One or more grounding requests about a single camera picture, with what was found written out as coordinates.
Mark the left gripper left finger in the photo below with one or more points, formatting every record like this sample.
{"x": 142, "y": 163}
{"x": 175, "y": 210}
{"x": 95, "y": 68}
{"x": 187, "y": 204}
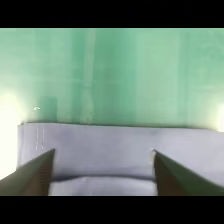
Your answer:
{"x": 31, "y": 176}

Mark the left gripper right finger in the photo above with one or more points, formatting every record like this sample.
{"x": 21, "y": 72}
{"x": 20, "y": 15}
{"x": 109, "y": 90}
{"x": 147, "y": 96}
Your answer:
{"x": 183, "y": 178}

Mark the grey garment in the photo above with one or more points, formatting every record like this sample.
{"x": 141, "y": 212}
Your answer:
{"x": 110, "y": 151}

